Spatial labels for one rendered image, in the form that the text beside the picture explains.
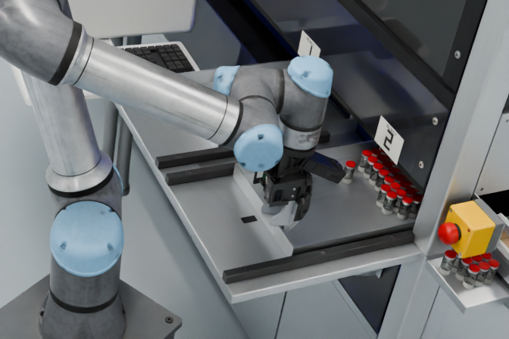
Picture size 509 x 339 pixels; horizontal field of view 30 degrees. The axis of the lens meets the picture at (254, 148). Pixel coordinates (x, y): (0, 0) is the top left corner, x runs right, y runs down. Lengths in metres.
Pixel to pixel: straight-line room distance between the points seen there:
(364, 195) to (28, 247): 1.37
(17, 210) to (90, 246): 1.63
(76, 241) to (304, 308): 0.92
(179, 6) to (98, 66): 1.16
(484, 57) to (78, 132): 0.68
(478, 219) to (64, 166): 0.73
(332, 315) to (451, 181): 0.60
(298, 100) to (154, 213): 1.67
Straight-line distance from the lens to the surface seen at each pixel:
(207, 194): 1.87
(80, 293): 1.59
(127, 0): 2.44
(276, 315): 2.50
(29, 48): 1.34
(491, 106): 1.67
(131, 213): 3.16
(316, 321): 2.30
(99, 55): 1.36
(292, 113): 1.58
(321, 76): 1.55
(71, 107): 1.55
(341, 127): 2.11
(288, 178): 1.66
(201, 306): 2.88
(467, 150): 1.71
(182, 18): 2.52
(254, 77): 1.54
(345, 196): 1.94
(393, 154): 1.88
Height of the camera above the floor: 2.05
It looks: 36 degrees down
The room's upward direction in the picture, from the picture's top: 10 degrees clockwise
